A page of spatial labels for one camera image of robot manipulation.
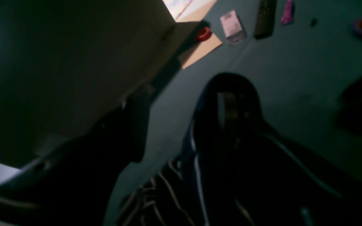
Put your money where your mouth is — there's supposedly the black remote control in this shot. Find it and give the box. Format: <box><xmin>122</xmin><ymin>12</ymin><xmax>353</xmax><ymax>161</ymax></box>
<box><xmin>253</xmin><ymin>0</ymin><xmax>277</xmax><ymax>40</ymax></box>

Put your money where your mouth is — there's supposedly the navy white striped t-shirt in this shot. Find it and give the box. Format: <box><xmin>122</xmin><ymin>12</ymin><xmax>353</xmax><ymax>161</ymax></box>
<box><xmin>116</xmin><ymin>73</ymin><xmax>362</xmax><ymax>226</ymax></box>

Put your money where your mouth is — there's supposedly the pink tube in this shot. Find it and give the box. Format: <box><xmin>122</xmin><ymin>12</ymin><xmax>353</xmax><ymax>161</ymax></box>
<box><xmin>281</xmin><ymin>0</ymin><xmax>293</xmax><ymax>25</ymax></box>

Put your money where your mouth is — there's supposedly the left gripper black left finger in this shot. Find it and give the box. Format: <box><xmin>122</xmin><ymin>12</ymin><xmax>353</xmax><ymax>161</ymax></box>
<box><xmin>0</xmin><ymin>90</ymin><xmax>151</xmax><ymax>226</ymax></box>

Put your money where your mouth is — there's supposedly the red tape roll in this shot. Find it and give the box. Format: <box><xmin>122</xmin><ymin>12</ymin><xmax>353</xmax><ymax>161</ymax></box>
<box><xmin>195</xmin><ymin>27</ymin><xmax>212</xmax><ymax>42</ymax></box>

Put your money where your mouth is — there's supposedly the small black screw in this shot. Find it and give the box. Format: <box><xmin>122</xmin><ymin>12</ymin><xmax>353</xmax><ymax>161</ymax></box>
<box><xmin>310</xmin><ymin>18</ymin><xmax>317</xmax><ymax>27</ymax></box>

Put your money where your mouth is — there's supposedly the white paper sheet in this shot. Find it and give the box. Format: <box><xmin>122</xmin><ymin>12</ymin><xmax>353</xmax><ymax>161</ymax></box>
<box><xmin>178</xmin><ymin>34</ymin><xmax>222</xmax><ymax>70</ymax></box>

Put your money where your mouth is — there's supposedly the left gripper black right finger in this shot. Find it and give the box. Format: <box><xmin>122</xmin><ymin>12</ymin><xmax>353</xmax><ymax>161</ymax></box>
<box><xmin>217</xmin><ymin>92</ymin><xmax>250</xmax><ymax>148</ymax></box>

